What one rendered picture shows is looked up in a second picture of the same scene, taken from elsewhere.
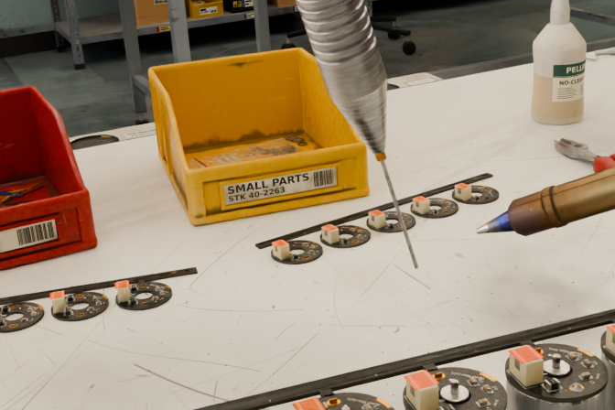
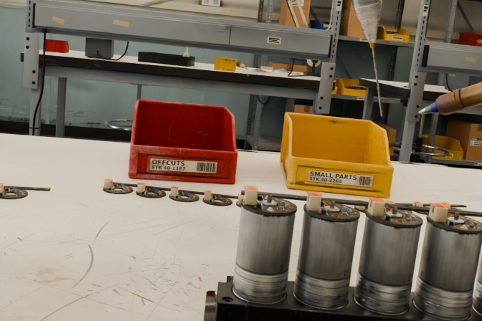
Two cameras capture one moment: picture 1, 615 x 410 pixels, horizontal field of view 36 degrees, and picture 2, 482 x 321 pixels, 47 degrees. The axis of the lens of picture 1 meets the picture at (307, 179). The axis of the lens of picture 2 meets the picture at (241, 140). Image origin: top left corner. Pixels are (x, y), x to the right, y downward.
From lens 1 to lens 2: 0.09 m
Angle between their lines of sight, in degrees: 18
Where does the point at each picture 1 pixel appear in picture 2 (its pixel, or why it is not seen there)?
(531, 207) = (447, 96)
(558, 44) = not seen: outside the picture
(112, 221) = (245, 178)
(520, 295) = not seen: hidden behind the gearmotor
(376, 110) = (373, 15)
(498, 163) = (472, 203)
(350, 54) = not seen: outside the picture
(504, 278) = not seen: hidden behind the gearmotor
